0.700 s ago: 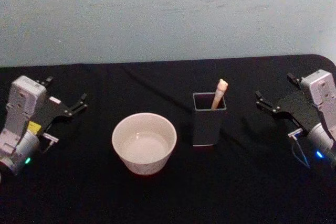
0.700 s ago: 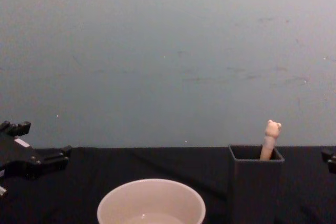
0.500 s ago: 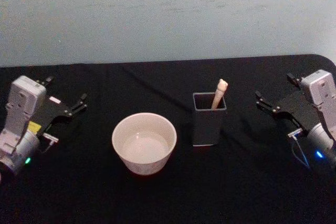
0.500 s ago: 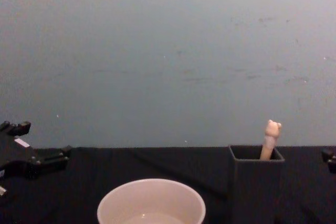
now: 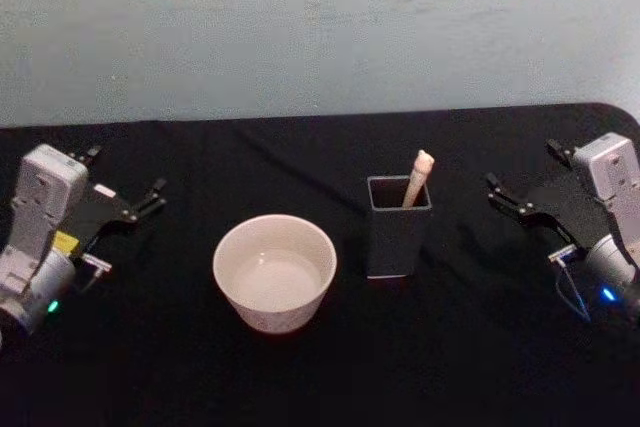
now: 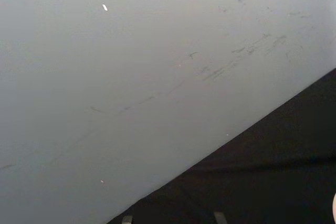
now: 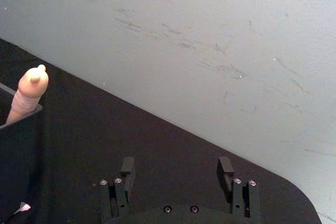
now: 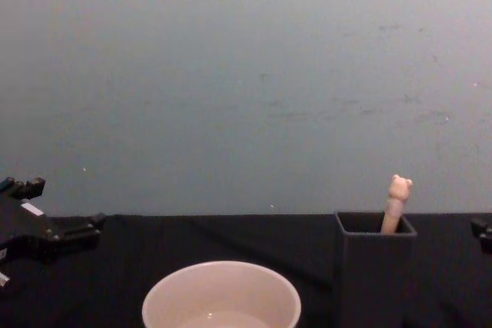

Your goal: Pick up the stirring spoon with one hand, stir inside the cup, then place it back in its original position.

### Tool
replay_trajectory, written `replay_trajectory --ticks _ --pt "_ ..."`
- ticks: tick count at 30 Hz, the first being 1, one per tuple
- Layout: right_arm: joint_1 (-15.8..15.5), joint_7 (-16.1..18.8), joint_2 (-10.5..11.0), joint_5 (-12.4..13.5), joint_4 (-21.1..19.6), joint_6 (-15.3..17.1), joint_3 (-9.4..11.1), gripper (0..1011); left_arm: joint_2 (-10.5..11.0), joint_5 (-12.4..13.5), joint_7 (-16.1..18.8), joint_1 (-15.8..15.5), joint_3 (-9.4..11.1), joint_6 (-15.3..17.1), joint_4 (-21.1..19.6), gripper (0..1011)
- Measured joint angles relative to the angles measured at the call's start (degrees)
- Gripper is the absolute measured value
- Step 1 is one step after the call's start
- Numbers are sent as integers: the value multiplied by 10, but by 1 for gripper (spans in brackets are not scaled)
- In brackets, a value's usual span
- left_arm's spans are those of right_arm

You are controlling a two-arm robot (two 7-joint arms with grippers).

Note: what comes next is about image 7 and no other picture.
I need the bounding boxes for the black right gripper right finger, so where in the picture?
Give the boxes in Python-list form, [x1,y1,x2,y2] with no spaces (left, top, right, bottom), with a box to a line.
[216,156,261,220]

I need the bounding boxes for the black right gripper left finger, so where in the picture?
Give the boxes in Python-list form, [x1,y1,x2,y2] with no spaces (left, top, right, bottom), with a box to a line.
[99,156,136,223]

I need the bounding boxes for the black table cloth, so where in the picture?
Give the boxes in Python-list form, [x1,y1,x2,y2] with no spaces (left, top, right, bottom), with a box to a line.
[0,38,323,224]

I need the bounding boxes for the small white plastic piece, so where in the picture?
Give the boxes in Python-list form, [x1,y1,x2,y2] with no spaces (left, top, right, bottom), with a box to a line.
[13,201,32,216]

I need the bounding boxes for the black rack with steel bars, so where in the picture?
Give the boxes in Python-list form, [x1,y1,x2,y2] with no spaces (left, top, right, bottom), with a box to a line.
[0,82,44,224]

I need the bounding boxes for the black corded tool orange parts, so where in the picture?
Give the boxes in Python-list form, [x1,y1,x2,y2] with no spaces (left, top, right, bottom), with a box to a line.
[5,64,50,125]

